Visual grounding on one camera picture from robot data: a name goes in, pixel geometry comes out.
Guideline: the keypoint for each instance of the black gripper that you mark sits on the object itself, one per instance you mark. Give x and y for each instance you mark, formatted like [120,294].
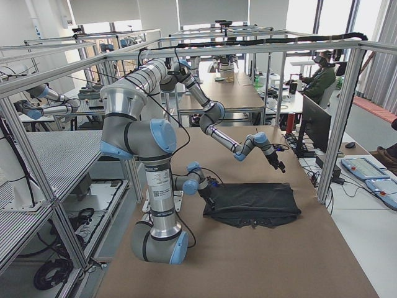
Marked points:
[273,158]
[206,195]

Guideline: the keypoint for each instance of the black graphic t-shirt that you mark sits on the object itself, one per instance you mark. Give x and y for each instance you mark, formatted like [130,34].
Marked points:
[252,204]

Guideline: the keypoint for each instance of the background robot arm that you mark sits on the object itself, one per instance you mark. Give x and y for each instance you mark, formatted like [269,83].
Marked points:
[57,103]

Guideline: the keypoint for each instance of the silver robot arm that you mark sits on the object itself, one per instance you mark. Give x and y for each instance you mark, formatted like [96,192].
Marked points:
[158,237]
[213,114]

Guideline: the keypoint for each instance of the black power strip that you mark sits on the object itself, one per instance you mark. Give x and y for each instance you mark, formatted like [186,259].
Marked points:
[293,142]

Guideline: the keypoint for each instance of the black Huawei monitor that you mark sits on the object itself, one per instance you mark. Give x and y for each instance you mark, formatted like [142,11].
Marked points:
[315,123]

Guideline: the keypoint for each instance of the black computer mouse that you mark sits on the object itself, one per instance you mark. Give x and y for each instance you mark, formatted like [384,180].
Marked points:
[350,145]

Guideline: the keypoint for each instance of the blue teach pendant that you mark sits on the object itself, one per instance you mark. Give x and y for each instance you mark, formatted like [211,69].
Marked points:
[385,190]
[363,169]

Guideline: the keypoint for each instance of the person wearing VR headset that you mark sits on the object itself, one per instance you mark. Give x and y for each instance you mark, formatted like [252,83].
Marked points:
[322,78]

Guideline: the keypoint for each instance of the striped grey work table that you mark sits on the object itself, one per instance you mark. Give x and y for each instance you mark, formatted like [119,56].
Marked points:
[60,160]

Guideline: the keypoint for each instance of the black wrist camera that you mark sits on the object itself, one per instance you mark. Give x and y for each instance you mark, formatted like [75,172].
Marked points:
[280,147]
[213,182]

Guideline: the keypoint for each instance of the aluminium frame post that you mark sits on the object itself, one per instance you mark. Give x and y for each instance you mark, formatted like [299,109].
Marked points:
[340,120]

